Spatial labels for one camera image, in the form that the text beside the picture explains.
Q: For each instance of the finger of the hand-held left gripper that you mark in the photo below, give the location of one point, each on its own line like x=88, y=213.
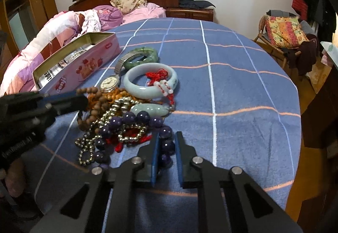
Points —
x=71, y=105
x=56, y=95

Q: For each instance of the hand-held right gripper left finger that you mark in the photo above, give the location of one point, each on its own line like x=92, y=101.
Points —
x=155, y=161

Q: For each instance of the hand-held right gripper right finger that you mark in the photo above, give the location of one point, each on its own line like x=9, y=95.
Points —
x=179, y=163

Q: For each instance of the clear jewellery tray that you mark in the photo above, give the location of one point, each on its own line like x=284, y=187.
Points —
x=79, y=70

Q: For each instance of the wristwatch with metal band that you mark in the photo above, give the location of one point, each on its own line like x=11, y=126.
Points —
x=109, y=84

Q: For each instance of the pale jade bangle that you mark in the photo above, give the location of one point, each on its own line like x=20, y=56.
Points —
x=132, y=85

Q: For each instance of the dark green jade bangle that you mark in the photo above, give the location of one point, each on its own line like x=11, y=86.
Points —
x=154, y=57

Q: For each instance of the person's left hand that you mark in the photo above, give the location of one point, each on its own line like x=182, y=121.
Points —
x=15, y=181

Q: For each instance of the green jade pendant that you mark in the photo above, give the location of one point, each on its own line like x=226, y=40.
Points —
x=148, y=110

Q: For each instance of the pink patchwork quilt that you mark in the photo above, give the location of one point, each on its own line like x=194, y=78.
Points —
x=34, y=48

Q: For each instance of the blue checked tablecloth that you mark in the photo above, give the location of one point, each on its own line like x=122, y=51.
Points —
x=224, y=90

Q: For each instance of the purple blanket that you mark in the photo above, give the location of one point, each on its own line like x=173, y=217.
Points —
x=111, y=16

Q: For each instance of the bed with pink sheet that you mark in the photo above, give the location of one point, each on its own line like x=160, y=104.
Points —
x=148, y=12

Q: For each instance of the wicker chair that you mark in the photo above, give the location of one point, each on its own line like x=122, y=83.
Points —
x=269, y=48

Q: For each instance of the wooden nightstand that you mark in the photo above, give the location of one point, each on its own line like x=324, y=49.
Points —
x=190, y=14

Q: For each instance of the dark wooden cabinet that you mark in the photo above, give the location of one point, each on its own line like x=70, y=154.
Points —
x=322, y=117

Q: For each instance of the dark folded clothes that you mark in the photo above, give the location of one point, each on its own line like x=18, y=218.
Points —
x=195, y=3

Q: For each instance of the beige cloth bag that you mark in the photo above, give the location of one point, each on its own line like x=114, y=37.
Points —
x=318, y=74

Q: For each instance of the dark maroon garment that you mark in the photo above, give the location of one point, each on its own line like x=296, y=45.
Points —
x=306, y=53

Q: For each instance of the colourful patterned cushion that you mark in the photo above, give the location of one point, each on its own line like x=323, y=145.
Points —
x=285, y=29

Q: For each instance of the grey garment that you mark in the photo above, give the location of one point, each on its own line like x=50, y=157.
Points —
x=280, y=12

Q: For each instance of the white paper sheet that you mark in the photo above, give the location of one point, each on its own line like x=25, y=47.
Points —
x=330, y=52

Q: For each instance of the red hanging jacket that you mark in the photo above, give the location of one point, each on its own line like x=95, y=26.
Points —
x=299, y=0

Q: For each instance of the black hanging coat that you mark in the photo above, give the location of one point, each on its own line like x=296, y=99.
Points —
x=319, y=3

